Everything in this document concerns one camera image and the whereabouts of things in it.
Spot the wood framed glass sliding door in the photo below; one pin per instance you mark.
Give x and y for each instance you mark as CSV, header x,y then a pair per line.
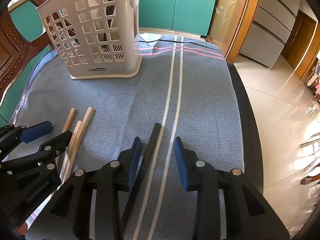
x,y
230,17

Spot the white plastic utensil basket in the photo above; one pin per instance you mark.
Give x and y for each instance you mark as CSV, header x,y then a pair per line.
x,y
112,68

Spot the carved wooden chair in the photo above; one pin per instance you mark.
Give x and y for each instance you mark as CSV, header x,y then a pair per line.
x,y
10,62

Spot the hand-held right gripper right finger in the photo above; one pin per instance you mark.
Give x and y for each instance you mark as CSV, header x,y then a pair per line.
x,y
180,162

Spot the blue plaid cloth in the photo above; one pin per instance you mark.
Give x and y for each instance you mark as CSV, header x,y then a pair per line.
x,y
200,105

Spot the silver refrigerator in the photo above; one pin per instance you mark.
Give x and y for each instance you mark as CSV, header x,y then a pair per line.
x,y
270,30

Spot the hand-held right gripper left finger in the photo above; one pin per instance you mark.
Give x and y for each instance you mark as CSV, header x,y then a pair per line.
x,y
133,160

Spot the brown wooden door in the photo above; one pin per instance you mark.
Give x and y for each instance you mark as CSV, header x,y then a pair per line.
x,y
300,40

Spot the black chopstick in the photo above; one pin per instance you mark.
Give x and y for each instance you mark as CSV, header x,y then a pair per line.
x,y
152,150

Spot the beige wooden chopstick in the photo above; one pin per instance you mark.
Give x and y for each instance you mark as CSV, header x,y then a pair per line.
x,y
85,122
76,136
69,120

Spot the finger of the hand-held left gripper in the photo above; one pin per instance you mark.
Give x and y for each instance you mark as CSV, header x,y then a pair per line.
x,y
50,150
35,131

